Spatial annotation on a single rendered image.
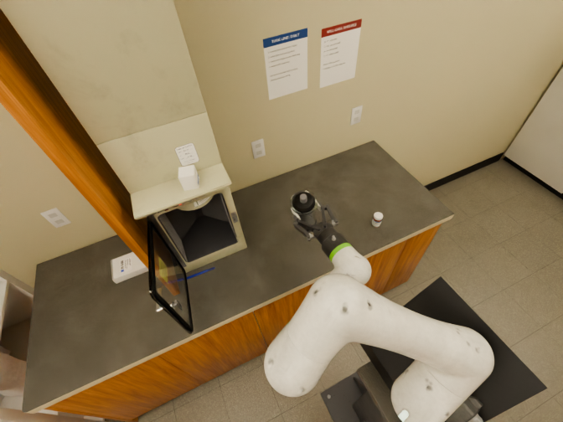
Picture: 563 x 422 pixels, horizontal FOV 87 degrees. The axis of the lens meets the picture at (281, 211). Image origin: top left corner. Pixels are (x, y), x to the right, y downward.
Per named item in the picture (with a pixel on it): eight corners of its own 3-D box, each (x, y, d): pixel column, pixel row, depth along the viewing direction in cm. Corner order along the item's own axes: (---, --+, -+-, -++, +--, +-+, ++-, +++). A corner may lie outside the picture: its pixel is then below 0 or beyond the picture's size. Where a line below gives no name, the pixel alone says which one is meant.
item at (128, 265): (114, 264, 148) (110, 259, 144) (147, 251, 151) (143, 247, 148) (116, 284, 140) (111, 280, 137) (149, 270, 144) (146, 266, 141)
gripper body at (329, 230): (340, 229, 106) (326, 213, 113) (320, 241, 105) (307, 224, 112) (342, 241, 112) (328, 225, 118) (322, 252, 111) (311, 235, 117)
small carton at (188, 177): (184, 180, 99) (178, 167, 95) (199, 177, 100) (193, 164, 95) (183, 191, 96) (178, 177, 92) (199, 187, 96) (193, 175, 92)
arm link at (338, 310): (519, 362, 68) (345, 290, 49) (472, 409, 72) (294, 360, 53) (474, 322, 80) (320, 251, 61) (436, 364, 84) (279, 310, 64)
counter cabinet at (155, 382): (125, 324, 224) (42, 268, 154) (355, 224, 267) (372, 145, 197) (135, 423, 184) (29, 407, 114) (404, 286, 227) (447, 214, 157)
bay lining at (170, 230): (175, 224, 151) (146, 175, 123) (224, 207, 156) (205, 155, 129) (186, 263, 136) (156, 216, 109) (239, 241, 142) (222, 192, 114)
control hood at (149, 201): (142, 213, 105) (129, 193, 97) (228, 182, 112) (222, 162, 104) (147, 236, 98) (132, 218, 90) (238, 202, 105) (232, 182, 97)
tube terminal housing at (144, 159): (174, 234, 156) (92, 103, 96) (232, 213, 163) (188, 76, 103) (184, 273, 141) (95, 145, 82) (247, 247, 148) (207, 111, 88)
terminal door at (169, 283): (185, 270, 137) (149, 218, 106) (193, 335, 118) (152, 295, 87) (183, 270, 137) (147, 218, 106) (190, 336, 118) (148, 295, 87)
